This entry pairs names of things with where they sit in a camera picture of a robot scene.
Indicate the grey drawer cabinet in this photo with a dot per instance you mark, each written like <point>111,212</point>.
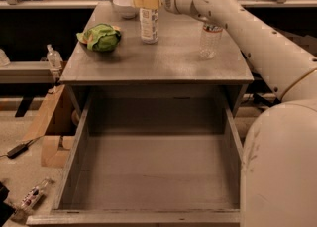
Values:
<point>175,58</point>

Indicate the green crumpled chip bag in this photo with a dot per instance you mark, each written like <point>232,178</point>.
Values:
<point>101,38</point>

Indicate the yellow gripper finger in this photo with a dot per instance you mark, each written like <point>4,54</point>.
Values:
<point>147,4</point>

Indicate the grey bench left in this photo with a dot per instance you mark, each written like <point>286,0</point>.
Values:
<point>24,72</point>

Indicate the white ceramic bowl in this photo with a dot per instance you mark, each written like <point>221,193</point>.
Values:
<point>125,8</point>

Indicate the black power adapter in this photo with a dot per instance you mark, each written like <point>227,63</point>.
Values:
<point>16,151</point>

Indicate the cardboard box left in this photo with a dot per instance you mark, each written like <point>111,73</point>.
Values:
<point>53,125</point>

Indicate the open grey top drawer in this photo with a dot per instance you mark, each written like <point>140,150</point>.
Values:
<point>172,162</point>

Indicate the clear water bottle red label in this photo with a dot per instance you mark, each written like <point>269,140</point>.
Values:
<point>209,40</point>

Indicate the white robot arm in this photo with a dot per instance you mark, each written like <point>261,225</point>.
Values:
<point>278,184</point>

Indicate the blue labelled plastic bottle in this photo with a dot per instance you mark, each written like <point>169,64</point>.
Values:
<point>149,23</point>

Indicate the bottle lying on floor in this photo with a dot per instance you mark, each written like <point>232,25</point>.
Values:
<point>26,205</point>

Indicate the small clear bottle left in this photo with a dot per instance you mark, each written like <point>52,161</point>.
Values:
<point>54,58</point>

